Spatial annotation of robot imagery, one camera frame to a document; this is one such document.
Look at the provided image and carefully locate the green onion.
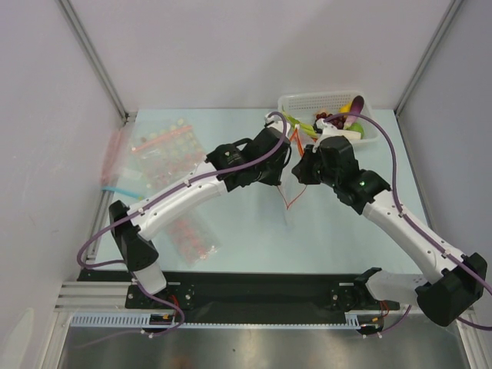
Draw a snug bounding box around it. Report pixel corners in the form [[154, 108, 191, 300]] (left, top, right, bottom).
[[281, 110, 364, 140]]

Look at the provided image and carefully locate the clear orange-zipper zip bag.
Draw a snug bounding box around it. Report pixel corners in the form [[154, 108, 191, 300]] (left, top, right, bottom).
[[278, 125, 314, 227]]

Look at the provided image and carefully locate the purple eggplant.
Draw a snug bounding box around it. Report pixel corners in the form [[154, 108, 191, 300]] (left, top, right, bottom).
[[343, 95, 364, 130]]

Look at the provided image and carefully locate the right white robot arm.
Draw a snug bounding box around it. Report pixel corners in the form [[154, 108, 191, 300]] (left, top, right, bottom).
[[292, 136, 487, 327]]

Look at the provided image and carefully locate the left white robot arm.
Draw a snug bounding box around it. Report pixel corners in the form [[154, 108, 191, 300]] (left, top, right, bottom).
[[109, 125, 291, 308]]

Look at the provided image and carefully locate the yellow-dotted pink-zipper bag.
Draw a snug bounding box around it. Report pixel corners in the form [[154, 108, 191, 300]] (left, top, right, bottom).
[[130, 118, 204, 191]]

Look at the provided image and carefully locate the red-dotted zip bag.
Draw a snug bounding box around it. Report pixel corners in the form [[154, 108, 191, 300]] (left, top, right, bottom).
[[165, 212, 220, 267]]

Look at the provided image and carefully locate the blue-zipper bag edge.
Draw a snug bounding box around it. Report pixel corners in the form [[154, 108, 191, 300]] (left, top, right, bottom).
[[101, 186, 145, 200]]

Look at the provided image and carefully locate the red grapes bunch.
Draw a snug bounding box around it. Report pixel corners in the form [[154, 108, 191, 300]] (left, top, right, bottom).
[[314, 110, 346, 131]]

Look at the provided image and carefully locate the green fruit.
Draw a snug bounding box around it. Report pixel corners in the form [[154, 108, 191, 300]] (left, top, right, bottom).
[[348, 121, 364, 136]]

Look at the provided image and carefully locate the yellow pear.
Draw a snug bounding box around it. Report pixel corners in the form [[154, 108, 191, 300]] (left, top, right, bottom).
[[339, 103, 351, 115]]

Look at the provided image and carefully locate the white plastic basket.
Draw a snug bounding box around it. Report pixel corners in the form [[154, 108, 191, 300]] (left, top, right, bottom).
[[277, 90, 380, 149]]

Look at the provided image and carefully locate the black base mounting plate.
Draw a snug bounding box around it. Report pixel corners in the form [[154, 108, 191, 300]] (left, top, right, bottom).
[[76, 268, 401, 326]]

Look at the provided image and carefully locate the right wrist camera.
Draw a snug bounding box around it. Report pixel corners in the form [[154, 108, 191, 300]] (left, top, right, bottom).
[[315, 125, 345, 145]]

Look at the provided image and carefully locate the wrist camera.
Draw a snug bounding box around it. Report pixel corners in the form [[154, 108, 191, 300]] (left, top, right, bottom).
[[264, 114, 284, 132], [315, 125, 345, 145]]

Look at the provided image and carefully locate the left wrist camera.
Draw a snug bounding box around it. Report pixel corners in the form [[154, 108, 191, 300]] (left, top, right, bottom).
[[264, 114, 284, 132]]

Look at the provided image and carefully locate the white slotted cable duct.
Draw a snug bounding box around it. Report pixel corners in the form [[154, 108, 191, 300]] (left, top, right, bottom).
[[71, 310, 385, 330]]

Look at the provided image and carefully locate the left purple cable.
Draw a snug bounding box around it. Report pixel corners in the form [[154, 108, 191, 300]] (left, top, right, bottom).
[[76, 111, 293, 339]]

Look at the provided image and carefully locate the purple cable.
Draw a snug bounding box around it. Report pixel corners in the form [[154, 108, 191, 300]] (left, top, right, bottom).
[[76, 111, 293, 339], [324, 111, 492, 339]]

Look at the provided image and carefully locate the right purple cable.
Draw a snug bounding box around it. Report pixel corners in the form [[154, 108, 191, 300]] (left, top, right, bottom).
[[324, 111, 492, 339]]

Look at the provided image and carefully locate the right aluminium frame post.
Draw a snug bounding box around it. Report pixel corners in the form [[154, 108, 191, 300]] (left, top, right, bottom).
[[394, 0, 466, 118]]

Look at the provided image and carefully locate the aluminium frame post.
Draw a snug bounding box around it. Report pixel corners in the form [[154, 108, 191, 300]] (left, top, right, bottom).
[[394, 0, 466, 118], [55, 0, 131, 125]]

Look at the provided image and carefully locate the aluminium front rail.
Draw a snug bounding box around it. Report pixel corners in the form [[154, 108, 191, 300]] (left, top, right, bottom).
[[53, 280, 134, 313]]

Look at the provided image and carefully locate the left aluminium frame post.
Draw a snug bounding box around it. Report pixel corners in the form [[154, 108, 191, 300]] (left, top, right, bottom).
[[55, 0, 131, 125]]

